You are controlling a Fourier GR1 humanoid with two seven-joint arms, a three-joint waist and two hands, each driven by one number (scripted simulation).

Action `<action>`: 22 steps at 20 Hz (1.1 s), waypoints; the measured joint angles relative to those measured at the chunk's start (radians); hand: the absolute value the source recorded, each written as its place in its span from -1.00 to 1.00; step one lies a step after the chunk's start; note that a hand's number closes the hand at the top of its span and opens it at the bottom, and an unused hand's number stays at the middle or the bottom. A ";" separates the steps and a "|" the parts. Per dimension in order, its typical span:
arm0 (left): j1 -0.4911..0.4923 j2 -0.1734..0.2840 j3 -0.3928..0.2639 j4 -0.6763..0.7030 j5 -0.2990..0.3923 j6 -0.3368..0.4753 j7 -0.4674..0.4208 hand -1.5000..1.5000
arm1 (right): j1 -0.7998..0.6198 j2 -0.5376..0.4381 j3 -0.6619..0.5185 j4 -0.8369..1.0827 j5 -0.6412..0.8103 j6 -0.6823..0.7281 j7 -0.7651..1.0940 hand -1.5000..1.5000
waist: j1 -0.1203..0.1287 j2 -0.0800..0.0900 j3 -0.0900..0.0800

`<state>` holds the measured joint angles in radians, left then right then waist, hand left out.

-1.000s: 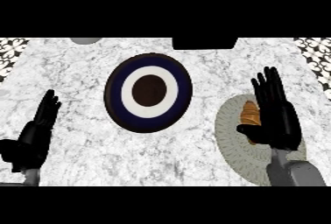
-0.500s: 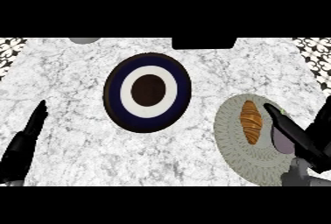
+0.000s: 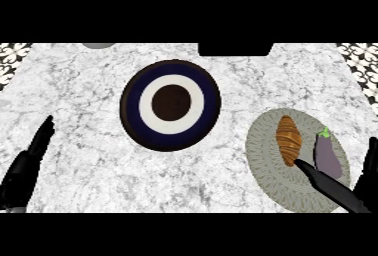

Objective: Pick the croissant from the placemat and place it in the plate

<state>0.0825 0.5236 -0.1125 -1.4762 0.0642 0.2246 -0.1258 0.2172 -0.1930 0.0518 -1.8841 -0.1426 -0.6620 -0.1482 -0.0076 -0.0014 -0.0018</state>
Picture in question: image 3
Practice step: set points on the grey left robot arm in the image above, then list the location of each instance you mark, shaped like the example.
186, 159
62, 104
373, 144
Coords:
13, 210

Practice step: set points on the brown croissant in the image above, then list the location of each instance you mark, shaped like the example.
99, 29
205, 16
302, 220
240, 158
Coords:
288, 140

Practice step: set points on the grey round object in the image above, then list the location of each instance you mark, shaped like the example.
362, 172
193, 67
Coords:
97, 45

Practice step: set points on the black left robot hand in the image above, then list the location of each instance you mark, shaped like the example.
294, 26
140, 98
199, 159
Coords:
22, 170

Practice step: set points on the purple eggplant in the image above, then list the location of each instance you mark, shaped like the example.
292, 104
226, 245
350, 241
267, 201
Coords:
328, 156

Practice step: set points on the black appliance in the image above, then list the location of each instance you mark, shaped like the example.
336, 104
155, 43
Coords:
235, 49

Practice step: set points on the navy and white round plate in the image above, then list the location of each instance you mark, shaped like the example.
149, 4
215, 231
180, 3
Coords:
170, 105

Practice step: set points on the grey woven round placemat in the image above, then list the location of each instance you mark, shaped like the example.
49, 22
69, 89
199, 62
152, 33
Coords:
274, 166

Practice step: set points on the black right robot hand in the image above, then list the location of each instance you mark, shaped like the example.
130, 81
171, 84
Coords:
339, 191

